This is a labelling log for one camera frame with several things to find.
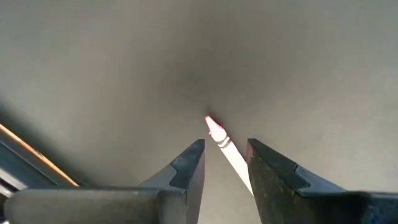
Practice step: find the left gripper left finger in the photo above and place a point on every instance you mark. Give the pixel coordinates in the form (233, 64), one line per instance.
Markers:
(124, 207)

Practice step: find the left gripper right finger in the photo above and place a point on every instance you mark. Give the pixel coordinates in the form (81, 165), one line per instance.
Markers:
(311, 207)

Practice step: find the black table mat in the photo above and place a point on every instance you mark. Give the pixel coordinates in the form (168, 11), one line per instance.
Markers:
(186, 46)

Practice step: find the black aluminium table frame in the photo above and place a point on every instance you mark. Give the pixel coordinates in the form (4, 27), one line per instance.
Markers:
(21, 161)

